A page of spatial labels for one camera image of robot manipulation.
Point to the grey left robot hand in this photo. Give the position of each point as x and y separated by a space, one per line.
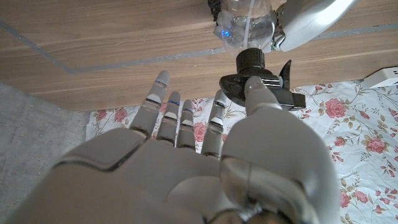
308 18

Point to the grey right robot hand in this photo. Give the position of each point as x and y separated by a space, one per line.
186 180

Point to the white power strip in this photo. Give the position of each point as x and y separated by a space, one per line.
384 77

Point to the floral backdrop cloth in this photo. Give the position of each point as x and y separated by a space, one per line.
357 140

